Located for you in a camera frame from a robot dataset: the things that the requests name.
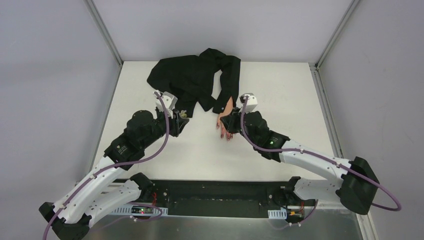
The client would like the yellow nail polish bottle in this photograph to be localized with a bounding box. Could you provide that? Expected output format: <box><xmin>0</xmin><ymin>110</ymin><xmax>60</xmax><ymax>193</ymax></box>
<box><xmin>180</xmin><ymin>110</ymin><xmax>187</xmax><ymax>118</ymax></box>

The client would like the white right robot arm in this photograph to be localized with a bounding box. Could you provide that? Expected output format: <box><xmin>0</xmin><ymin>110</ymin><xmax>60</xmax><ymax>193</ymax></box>
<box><xmin>221</xmin><ymin>107</ymin><xmax>379</xmax><ymax>215</ymax></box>

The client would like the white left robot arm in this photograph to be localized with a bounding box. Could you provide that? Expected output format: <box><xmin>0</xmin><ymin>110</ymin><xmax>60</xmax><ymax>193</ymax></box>
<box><xmin>39</xmin><ymin>109</ymin><xmax>190</xmax><ymax>240</ymax></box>

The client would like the mannequin hand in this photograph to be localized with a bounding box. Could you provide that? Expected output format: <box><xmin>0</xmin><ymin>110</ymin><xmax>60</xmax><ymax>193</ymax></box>
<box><xmin>216</xmin><ymin>96</ymin><xmax>234</xmax><ymax>142</ymax></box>

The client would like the black shirt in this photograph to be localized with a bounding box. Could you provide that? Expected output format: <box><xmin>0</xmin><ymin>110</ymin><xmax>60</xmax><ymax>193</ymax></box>
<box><xmin>146</xmin><ymin>48</ymin><xmax>241</xmax><ymax>118</ymax></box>

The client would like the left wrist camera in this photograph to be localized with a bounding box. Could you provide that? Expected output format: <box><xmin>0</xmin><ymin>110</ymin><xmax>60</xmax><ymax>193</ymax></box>
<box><xmin>153</xmin><ymin>90</ymin><xmax>178</xmax><ymax>119</ymax></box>

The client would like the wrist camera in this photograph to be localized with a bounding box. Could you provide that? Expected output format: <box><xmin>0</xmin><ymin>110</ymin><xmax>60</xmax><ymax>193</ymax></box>
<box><xmin>239</xmin><ymin>93</ymin><xmax>258</xmax><ymax>114</ymax></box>
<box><xmin>153</xmin><ymin>90</ymin><xmax>178</xmax><ymax>119</ymax></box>

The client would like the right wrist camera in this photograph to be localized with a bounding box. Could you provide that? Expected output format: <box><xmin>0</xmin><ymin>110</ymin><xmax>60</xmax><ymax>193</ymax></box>
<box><xmin>239</xmin><ymin>93</ymin><xmax>258</xmax><ymax>114</ymax></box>

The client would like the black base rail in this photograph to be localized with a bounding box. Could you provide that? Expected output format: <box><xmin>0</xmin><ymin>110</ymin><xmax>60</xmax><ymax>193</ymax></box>
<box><xmin>136</xmin><ymin>179</ymin><xmax>316</xmax><ymax>219</ymax></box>

